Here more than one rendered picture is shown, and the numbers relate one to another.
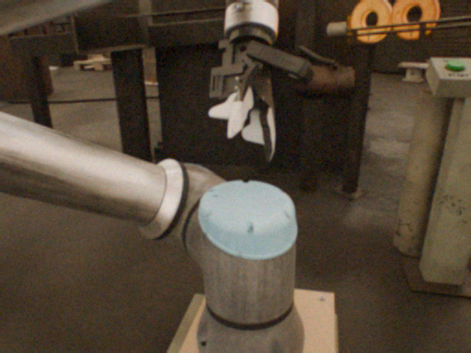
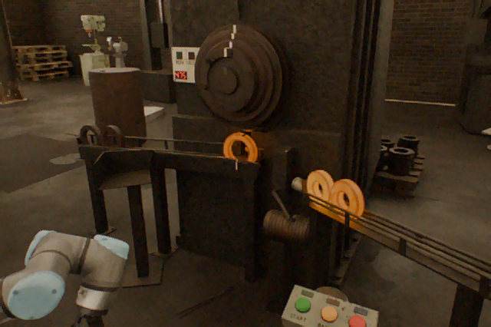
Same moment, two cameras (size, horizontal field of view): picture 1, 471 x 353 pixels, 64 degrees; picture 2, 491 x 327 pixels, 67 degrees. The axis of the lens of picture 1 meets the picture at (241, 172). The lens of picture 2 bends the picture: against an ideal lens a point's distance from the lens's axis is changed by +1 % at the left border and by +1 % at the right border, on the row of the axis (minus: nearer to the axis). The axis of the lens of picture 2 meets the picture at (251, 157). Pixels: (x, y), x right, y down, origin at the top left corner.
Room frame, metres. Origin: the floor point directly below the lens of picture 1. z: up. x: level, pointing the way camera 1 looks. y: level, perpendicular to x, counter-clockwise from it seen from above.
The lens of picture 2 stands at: (0.07, -0.62, 1.33)
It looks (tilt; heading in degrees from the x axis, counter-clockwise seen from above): 19 degrees down; 17
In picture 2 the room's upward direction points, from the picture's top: straight up
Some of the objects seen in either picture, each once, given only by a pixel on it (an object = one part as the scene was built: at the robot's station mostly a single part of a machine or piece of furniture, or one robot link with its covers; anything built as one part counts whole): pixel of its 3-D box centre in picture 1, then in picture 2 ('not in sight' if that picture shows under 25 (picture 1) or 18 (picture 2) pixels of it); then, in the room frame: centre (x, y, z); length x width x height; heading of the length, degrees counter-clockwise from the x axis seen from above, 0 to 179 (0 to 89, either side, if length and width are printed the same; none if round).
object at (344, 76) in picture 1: (321, 130); (288, 264); (1.56, -0.34, 0.27); 0.22 x 0.13 x 0.53; 80
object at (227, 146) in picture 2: not in sight; (239, 150); (1.75, -0.04, 0.75); 0.18 x 0.03 x 0.18; 79
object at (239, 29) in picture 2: not in sight; (238, 77); (1.75, -0.04, 1.12); 0.47 x 0.06 x 0.47; 80
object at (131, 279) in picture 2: (119, 107); (133, 219); (1.59, 0.52, 0.36); 0.26 x 0.20 x 0.72; 115
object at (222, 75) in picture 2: not in sight; (228, 80); (1.66, -0.02, 1.12); 0.28 x 0.06 x 0.28; 80
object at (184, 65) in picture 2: not in sight; (192, 65); (1.92, 0.27, 1.15); 0.26 x 0.02 x 0.18; 80
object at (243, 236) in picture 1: (245, 244); not in sight; (0.53, -0.01, 0.37); 0.17 x 0.15 x 0.18; 32
